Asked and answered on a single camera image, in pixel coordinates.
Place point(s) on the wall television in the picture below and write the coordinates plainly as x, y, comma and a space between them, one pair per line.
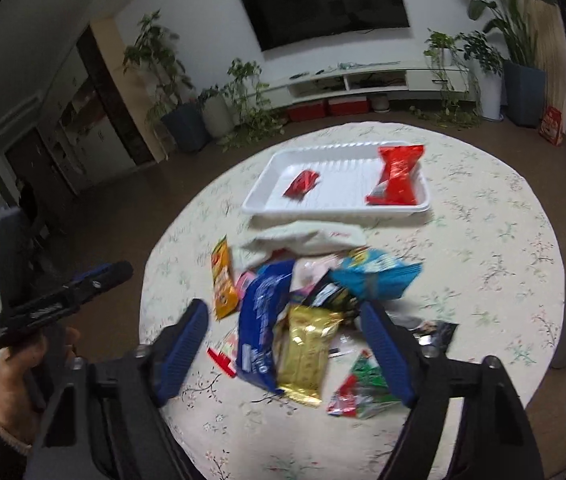
323, 0

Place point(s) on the person's left hand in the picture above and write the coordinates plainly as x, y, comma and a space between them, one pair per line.
15, 380

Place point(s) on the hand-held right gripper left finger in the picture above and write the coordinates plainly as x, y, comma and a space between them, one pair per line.
183, 355

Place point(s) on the plant in pale grey pot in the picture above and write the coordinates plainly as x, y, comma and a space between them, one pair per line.
218, 115

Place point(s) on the white television console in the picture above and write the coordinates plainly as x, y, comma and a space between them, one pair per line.
313, 82

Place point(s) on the small white pot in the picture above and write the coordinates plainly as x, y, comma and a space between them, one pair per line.
381, 103

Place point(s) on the gold snack packet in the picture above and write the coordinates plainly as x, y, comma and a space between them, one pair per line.
305, 355

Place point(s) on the light blue chips packet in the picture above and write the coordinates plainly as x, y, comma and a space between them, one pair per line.
378, 275

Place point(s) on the trailing green plant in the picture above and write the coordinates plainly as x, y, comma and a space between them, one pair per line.
253, 110

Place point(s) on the person's left forearm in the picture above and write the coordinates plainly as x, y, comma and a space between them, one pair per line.
5, 435

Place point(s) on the pale pink plastic bag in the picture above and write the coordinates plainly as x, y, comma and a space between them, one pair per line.
313, 267

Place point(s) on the dark wall cabinet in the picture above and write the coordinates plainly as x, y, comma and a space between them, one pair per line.
98, 125

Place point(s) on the blue cookie packet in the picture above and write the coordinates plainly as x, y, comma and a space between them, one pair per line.
258, 320

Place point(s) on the green and red snack packet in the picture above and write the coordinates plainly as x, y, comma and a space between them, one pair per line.
358, 385

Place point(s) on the bushy plant in white pot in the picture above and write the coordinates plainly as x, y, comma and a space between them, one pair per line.
490, 97

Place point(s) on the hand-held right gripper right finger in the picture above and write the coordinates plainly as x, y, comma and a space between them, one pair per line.
388, 355

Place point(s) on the pink snack packet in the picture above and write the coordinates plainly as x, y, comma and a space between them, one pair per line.
245, 282

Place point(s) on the white plastic tray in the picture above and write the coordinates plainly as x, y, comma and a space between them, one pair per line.
343, 180

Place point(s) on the white snack packet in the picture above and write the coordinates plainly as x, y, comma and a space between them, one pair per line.
303, 237

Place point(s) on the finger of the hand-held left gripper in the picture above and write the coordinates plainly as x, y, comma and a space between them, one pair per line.
105, 276

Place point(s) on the black packet with white label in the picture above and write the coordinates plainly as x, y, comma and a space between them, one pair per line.
330, 296

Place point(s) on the red gift bag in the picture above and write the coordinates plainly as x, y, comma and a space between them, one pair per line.
552, 126

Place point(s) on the large red snack packet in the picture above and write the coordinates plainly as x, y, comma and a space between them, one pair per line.
398, 175

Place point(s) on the orange snack packet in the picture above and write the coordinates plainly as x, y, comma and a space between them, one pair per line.
224, 280

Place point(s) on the red stick packet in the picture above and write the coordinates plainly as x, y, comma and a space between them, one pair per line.
220, 360

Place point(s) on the leafy plant in dark pot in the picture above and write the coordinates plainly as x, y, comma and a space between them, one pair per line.
185, 127

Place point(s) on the black shiny snack packet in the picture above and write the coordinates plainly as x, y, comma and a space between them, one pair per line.
438, 335

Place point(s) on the small red snack packet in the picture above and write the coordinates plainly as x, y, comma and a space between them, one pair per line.
302, 184

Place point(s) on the red storage box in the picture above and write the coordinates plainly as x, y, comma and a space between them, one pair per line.
348, 106
307, 111

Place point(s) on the tall plant in grey pot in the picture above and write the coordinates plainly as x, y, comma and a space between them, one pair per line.
525, 92

